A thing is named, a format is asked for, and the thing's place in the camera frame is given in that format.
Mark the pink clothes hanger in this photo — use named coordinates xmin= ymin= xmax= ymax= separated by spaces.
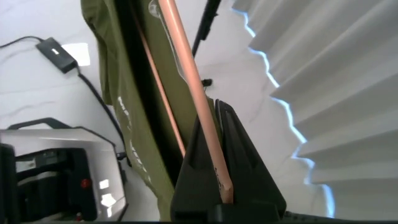
xmin=130 ymin=0 xmax=234 ymax=205

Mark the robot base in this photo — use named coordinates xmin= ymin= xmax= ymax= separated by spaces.
xmin=0 ymin=117 xmax=129 ymax=222

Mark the green long-sleeved shirt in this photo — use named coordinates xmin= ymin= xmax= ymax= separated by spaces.
xmin=80 ymin=0 xmax=223 ymax=222

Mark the black cable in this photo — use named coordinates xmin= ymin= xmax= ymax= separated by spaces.
xmin=0 ymin=35 xmax=44 ymax=50
xmin=76 ymin=71 xmax=133 ymax=167

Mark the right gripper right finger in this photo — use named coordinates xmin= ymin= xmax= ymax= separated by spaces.
xmin=215 ymin=99 xmax=287 ymax=222

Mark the white curtain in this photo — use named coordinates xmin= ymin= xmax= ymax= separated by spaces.
xmin=231 ymin=0 xmax=398 ymax=222

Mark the black power adapter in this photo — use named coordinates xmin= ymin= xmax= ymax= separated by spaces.
xmin=35 ymin=37 xmax=78 ymax=75

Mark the black clothes rack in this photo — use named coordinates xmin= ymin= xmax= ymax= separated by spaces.
xmin=191 ymin=0 xmax=222 ymax=87

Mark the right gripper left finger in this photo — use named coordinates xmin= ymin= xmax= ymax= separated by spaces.
xmin=170 ymin=115 xmax=224 ymax=222

